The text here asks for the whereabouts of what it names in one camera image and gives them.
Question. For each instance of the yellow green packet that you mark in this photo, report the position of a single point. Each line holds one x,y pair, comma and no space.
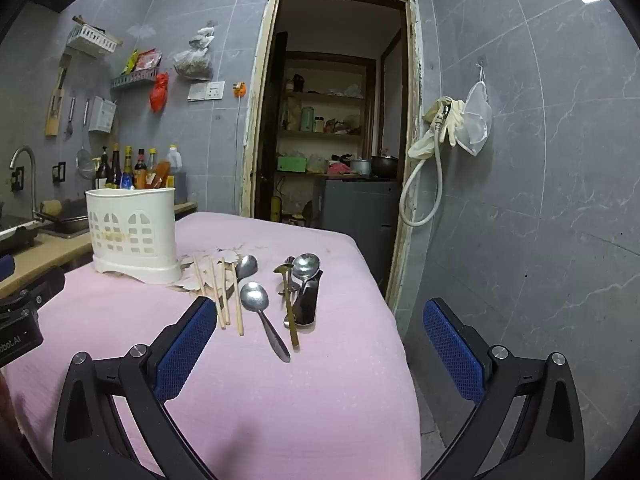
131,61

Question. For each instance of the hanging steel strainer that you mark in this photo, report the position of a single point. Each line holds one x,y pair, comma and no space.
86,165

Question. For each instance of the pink tablecloth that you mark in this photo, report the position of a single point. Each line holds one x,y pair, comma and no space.
300,400

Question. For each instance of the wooden chopstick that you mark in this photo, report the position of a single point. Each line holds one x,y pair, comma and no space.
209,292
226,290
238,300
219,292

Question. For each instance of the cream rubber gloves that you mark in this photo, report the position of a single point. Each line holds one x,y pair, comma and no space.
425,145

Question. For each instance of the white wall basket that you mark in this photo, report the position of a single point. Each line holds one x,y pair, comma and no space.
92,40

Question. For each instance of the black wall socket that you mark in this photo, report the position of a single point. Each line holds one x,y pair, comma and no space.
59,172
17,178

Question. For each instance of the steel pot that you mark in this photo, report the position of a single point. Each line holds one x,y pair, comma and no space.
360,166

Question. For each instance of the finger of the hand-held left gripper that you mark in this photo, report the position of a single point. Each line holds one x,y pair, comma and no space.
45,284
5,266

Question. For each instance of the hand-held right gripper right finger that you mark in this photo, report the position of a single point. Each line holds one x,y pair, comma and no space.
452,350

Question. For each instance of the black pot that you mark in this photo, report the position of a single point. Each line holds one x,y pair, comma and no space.
385,166

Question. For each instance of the gold spoon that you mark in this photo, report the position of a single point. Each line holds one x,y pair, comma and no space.
290,316

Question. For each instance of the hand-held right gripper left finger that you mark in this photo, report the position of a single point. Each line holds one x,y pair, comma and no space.
187,345

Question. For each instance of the white hanging holder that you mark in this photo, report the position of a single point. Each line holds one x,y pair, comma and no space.
102,115

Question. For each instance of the hanging steel peeler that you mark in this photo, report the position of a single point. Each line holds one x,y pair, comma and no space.
69,120

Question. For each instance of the orange wall plug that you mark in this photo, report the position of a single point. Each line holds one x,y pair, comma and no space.
240,89

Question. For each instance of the white wall switch panel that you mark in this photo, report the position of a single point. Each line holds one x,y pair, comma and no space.
206,91

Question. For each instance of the wooden shelf unit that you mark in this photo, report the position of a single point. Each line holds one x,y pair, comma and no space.
325,95

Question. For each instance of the yellow canister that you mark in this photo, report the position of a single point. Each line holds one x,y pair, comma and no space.
275,209

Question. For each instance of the white plastic utensil holder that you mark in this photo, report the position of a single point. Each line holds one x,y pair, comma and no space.
135,255

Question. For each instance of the clear bag of dried goods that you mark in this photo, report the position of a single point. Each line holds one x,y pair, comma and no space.
192,62

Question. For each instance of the grey wall shelf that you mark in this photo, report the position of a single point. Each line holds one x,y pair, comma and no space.
135,80

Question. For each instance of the beige sponge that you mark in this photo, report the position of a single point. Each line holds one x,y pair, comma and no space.
51,207

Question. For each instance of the red plastic bag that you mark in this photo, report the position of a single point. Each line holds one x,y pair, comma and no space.
159,92

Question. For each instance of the green box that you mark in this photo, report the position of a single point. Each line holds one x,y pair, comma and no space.
291,164

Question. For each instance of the row of condiment bottles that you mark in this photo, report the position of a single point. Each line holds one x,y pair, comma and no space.
125,170

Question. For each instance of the steel ladle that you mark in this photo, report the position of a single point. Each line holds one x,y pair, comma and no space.
307,306

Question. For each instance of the steel faucet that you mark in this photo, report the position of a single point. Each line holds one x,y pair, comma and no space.
22,152

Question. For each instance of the wooden knife rack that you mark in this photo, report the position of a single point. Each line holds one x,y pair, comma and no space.
54,110

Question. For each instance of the green canister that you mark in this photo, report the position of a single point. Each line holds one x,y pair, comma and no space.
307,119

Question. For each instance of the white mesh bag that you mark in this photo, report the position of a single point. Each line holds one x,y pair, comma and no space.
475,120

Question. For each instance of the black wok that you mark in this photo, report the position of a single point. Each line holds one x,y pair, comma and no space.
70,220

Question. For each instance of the pink cloth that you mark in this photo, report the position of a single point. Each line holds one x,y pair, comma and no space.
339,167

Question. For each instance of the worn door frame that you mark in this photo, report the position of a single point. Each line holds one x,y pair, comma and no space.
412,110

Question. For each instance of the red snack packet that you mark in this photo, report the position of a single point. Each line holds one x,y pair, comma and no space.
149,60

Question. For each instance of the grey cabinet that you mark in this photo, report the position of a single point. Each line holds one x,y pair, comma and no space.
360,215

